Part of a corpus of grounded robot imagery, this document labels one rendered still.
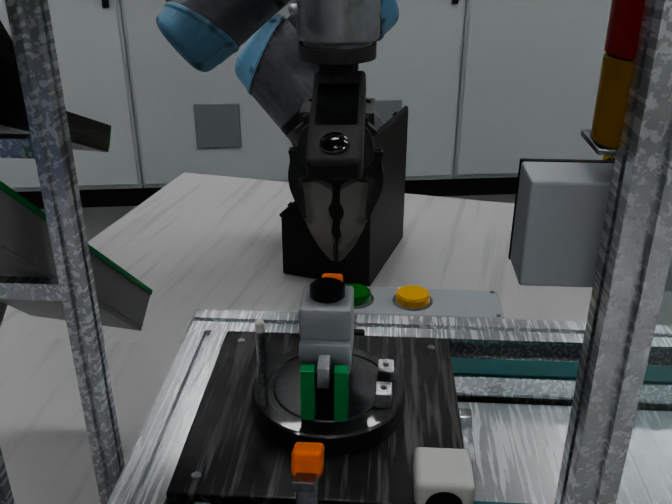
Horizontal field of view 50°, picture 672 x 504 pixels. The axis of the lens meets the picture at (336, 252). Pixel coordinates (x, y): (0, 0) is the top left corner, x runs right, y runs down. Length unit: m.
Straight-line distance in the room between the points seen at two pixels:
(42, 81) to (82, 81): 3.11
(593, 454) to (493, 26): 3.24
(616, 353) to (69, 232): 0.40
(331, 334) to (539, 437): 0.25
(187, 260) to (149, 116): 2.47
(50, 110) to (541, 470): 0.52
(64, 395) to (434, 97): 2.96
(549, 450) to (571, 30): 3.18
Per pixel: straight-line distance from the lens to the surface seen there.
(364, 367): 0.69
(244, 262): 1.18
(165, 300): 1.09
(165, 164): 3.70
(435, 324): 0.82
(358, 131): 0.60
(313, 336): 0.61
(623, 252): 0.43
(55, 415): 0.90
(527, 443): 0.74
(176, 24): 0.73
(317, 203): 0.69
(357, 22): 0.64
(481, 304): 0.87
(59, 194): 0.57
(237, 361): 0.74
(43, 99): 0.55
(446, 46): 3.62
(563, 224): 0.45
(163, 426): 0.69
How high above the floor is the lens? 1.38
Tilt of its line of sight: 26 degrees down
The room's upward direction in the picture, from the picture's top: straight up
